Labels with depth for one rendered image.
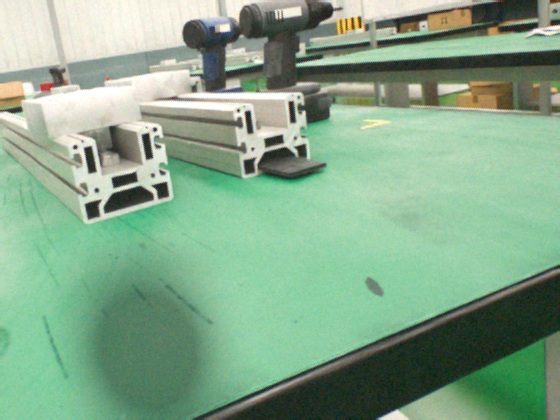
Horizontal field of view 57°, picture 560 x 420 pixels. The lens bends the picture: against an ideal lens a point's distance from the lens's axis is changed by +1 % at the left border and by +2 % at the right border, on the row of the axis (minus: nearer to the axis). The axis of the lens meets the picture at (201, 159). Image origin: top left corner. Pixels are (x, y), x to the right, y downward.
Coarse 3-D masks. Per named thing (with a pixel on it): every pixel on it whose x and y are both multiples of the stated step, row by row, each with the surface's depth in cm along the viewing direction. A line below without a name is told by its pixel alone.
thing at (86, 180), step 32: (0, 128) 115; (128, 128) 55; (160, 128) 54; (32, 160) 77; (64, 160) 54; (96, 160) 51; (128, 160) 58; (160, 160) 54; (64, 192) 58; (96, 192) 52; (128, 192) 60; (160, 192) 58
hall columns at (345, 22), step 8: (336, 0) 860; (344, 0) 862; (352, 0) 841; (360, 0) 847; (344, 8) 866; (352, 8) 843; (360, 8) 849; (344, 16) 869; (352, 16) 845; (360, 16) 850; (344, 24) 851; (352, 24) 845; (360, 24) 851; (344, 32) 856
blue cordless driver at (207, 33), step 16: (192, 32) 102; (208, 32) 102; (224, 32) 106; (240, 32) 112; (192, 48) 104; (208, 48) 106; (224, 48) 110; (208, 64) 106; (224, 64) 109; (208, 80) 107; (224, 80) 109
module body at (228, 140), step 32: (192, 96) 84; (224, 96) 74; (256, 96) 66; (288, 96) 61; (192, 128) 69; (224, 128) 60; (256, 128) 64; (288, 128) 61; (192, 160) 71; (224, 160) 62; (256, 160) 60
